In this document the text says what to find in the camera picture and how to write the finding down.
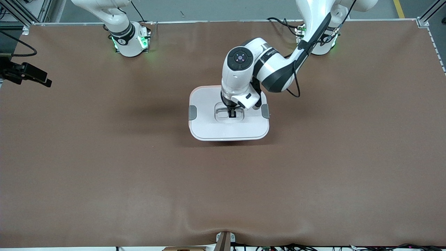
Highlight clear grey lid handle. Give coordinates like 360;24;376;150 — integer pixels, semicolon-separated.
215;106;245;115

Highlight white plastic box lid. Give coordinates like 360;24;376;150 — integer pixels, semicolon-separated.
189;86;270;142

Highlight brown table mat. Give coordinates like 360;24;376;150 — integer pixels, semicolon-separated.
0;19;446;248

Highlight aluminium frame post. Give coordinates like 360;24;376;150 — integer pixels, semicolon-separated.
416;0;446;28
0;0;53;28

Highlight silver table edge rail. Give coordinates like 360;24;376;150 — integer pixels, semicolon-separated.
21;19;429;26
427;26;446;75

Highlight black left arm base cables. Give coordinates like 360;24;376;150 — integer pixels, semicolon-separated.
267;17;307;39

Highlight black right arm base cable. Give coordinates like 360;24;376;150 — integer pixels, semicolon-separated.
131;0;155;39

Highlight brown post with grey bracket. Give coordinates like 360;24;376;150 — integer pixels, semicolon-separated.
215;231;236;251

